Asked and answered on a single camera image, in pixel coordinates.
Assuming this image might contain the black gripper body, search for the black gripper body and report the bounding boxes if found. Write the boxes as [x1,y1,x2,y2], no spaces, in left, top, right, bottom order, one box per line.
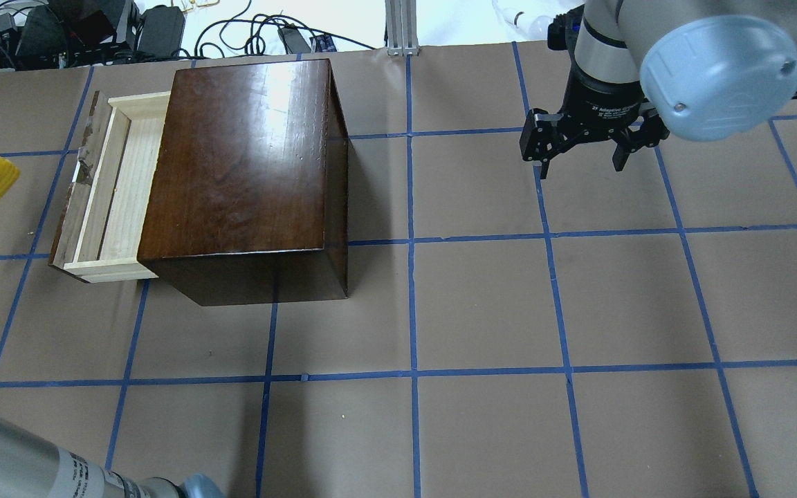
[554,67,666,155]

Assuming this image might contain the light wood drawer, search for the light wood drawer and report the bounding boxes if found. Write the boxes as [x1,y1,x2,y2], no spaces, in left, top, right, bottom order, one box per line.
[48,91,170,284]

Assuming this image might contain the dark wooden drawer cabinet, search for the dark wooden drawer cabinet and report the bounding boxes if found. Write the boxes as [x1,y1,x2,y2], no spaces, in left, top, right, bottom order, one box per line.
[137,59,350,306]

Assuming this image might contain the white light bulb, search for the white light bulb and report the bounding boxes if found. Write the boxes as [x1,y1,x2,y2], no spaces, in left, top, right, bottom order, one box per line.
[491,1,556,40]

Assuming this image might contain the black power adapter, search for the black power adapter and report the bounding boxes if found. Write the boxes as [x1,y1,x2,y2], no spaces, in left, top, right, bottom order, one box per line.
[277,24,313,55]

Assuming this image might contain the aluminium frame post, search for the aluminium frame post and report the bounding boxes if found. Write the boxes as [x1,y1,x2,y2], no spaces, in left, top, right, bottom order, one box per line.
[385,0,419,57]

